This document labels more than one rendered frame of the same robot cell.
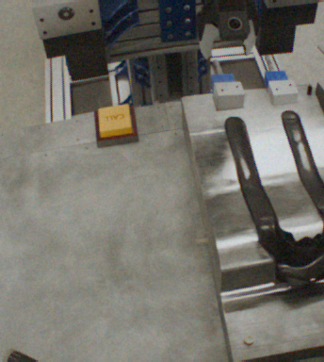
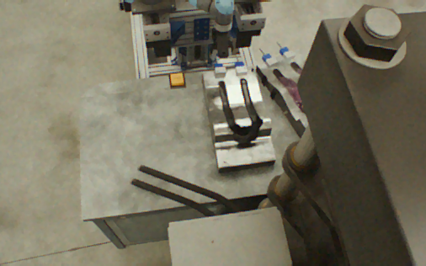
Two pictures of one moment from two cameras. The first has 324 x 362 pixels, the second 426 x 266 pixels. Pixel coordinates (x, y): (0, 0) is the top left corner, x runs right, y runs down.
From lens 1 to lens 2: 0.87 m
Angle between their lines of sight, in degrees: 9
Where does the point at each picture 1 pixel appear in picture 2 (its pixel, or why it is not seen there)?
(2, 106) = (107, 54)
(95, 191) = (170, 106)
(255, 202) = (227, 112)
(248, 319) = (224, 153)
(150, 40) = (189, 39)
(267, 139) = (233, 89)
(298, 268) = (242, 136)
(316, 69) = (268, 40)
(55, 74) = (138, 42)
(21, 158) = (139, 92)
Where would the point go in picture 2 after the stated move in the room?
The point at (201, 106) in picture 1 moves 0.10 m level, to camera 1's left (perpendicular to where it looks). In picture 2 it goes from (209, 77) to (189, 77)
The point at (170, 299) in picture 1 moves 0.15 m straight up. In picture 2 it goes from (197, 146) to (197, 130)
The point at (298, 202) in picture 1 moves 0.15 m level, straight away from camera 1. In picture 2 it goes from (242, 114) to (251, 87)
